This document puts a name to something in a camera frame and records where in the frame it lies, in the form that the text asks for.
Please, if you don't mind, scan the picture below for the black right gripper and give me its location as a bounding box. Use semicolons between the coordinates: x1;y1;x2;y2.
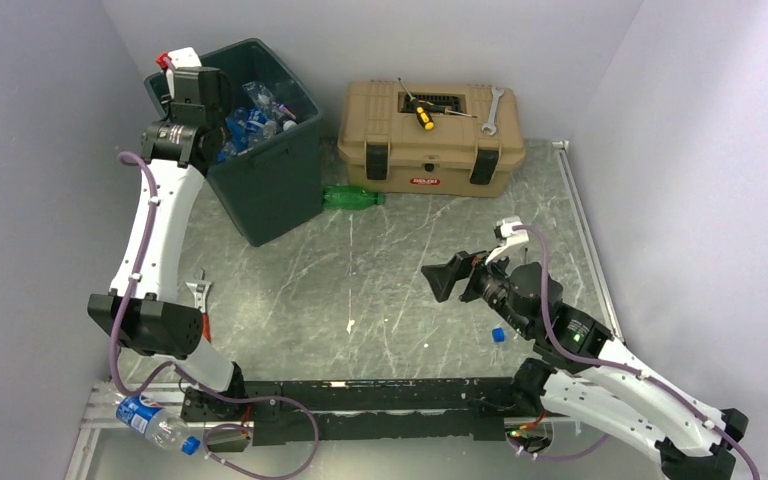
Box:
421;242;532;336

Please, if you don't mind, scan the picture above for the blue label water bottle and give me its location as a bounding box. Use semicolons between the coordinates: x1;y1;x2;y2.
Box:
245;108;298;144

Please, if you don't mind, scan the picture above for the dark green plastic bin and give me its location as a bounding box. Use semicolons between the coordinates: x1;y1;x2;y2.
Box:
145;39;323;247

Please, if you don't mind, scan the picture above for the green plastic bottle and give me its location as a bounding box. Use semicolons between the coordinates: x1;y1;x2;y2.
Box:
323;185;386;211

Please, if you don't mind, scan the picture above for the crushed blue label bottle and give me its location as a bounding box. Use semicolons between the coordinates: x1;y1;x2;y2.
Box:
226;107;270;152

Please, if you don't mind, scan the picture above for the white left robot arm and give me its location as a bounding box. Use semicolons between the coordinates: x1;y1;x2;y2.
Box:
87;66;248;420

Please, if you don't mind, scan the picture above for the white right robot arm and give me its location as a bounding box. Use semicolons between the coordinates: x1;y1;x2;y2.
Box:
421;251;748;479

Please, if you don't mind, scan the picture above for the tan plastic toolbox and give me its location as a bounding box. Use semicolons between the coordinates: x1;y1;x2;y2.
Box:
337;81;526;198

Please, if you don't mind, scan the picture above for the yellow black screwdriver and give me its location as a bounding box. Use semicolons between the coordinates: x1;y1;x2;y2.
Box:
397;77;435;131

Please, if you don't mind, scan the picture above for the thin dark screwdriver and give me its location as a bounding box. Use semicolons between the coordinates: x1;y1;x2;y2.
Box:
419;100;475;118

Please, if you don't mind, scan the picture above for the silver open-end wrench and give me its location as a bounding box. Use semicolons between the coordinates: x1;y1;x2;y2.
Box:
481;87;505;136

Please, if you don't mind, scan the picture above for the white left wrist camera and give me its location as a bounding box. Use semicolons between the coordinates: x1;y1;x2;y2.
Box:
155;47;202;97

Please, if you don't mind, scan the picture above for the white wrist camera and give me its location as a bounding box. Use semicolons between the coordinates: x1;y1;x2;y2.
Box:
485;216;529;264
155;47;202;97

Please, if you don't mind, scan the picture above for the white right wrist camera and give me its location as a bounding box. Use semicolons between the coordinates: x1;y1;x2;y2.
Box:
485;216;529;264

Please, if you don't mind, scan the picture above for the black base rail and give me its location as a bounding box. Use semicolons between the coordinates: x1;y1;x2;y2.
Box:
182;358;554;446

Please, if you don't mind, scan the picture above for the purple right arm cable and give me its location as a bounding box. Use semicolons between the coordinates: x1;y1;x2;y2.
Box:
513;223;761;480

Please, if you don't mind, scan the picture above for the red handle adjustable wrench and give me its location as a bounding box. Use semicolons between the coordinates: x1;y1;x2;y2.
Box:
185;268;213;342

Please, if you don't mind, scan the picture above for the purple cable loop front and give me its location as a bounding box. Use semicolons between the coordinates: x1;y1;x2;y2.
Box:
178;367;321;480

